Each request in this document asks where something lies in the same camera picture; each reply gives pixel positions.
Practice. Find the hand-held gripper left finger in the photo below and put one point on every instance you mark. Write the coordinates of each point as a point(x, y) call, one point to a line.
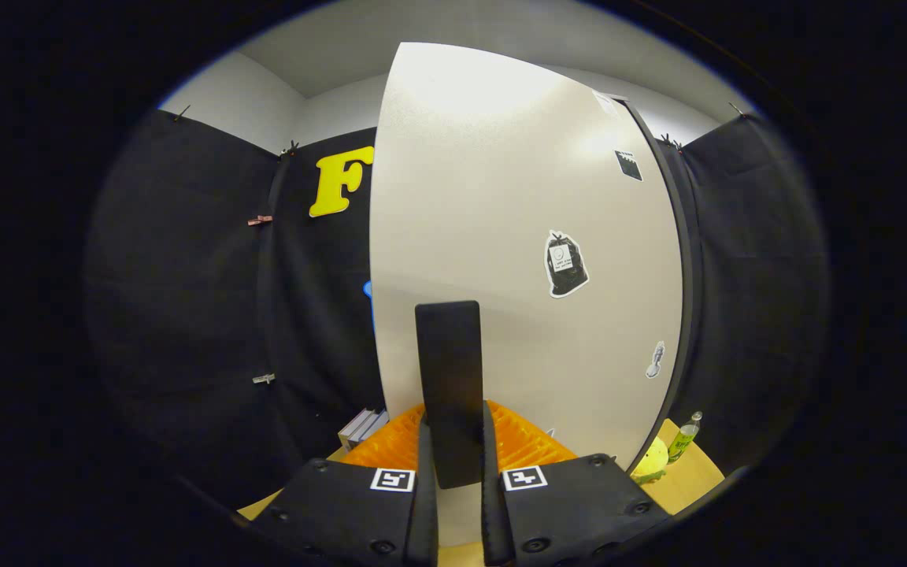
point(359, 512)

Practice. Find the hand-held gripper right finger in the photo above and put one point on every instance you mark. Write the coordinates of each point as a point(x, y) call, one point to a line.
point(571, 512)

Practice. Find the grey shoe cabinet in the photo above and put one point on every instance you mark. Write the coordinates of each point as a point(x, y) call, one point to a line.
point(690, 276)

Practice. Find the beige shoe cabinet door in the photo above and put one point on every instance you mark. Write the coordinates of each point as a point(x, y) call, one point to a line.
point(485, 197)

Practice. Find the white spine book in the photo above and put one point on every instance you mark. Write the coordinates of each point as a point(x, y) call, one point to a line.
point(353, 429)

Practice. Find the pale yellow plush toy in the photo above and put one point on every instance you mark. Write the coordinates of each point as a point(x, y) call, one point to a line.
point(650, 461)

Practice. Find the green drink bottle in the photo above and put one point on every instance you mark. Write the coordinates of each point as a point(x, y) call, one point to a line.
point(684, 441)

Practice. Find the black backdrop cloth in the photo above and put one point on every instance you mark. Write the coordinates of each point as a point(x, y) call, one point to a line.
point(186, 315)

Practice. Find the red clothes peg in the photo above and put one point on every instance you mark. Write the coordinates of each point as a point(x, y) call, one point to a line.
point(260, 220)

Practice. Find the black binder clip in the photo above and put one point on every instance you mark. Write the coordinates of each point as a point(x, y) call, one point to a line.
point(737, 109)
point(181, 113)
point(668, 142)
point(291, 147)

